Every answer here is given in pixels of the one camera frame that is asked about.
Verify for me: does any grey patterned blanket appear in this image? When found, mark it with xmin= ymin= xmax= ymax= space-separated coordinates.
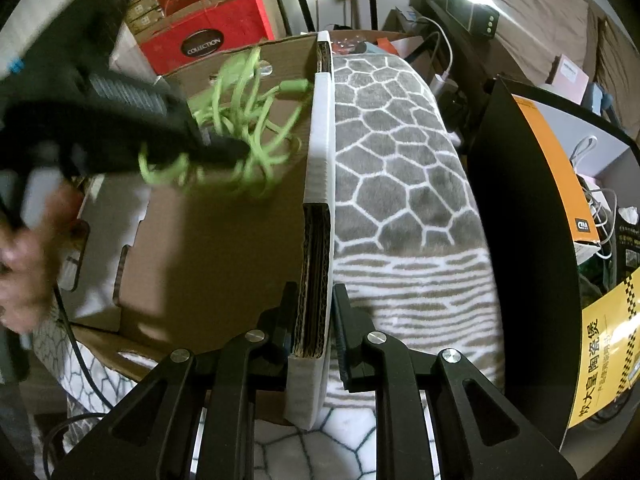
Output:
xmin=30 ymin=52 xmax=506 ymax=480

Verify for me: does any stack of tan boxes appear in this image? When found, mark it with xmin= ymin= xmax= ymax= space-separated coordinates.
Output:
xmin=122 ymin=0 xmax=166 ymax=36

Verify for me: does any large cardboard box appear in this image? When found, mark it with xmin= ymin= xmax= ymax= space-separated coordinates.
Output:
xmin=60 ymin=30 xmax=336 ymax=431

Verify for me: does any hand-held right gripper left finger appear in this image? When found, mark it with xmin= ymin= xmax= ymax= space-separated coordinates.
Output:
xmin=50 ymin=282 xmax=301 ymax=480

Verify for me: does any black device with lit panel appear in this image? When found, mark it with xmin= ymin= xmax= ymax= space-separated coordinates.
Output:
xmin=446 ymin=0 xmax=501 ymax=38

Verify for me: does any black and orange box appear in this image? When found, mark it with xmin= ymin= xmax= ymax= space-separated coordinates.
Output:
xmin=467 ymin=77 xmax=601 ymax=456

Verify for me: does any beige bedding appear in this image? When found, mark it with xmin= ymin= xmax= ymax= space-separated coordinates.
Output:
xmin=465 ymin=0 xmax=640 ymax=136

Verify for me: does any white charger cable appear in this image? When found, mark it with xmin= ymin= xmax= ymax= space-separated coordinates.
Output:
xmin=415 ymin=15 xmax=456 ymax=92

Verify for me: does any black cable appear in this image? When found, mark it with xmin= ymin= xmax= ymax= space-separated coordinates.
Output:
xmin=42 ymin=285 xmax=121 ymax=476

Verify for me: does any person's left hand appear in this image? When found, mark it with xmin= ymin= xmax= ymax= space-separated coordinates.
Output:
xmin=0 ymin=180 xmax=83 ymax=333

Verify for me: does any white cable bundle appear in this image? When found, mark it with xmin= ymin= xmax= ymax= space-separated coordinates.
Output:
xmin=570 ymin=135 xmax=621 ymax=261

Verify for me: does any dark green printed box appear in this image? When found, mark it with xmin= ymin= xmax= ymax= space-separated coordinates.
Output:
xmin=600 ymin=210 xmax=640 ymax=291

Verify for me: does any yellow black striped box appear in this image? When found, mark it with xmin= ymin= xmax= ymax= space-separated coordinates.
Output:
xmin=567 ymin=265 xmax=640 ymax=428

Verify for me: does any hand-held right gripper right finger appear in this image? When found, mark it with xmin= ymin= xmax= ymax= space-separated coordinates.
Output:
xmin=332 ymin=284 xmax=576 ymax=480

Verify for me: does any pink box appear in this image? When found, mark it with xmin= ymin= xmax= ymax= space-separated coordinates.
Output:
xmin=547 ymin=54 xmax=591 ymax=103

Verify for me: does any green cable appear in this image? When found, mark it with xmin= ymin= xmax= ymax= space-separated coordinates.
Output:
xmin=137 ymin=47 xmax=313 ymax=201

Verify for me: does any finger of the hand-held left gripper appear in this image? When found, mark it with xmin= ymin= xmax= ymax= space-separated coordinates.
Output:
xmin=192 ymin=130 xmax=251 ymax=173

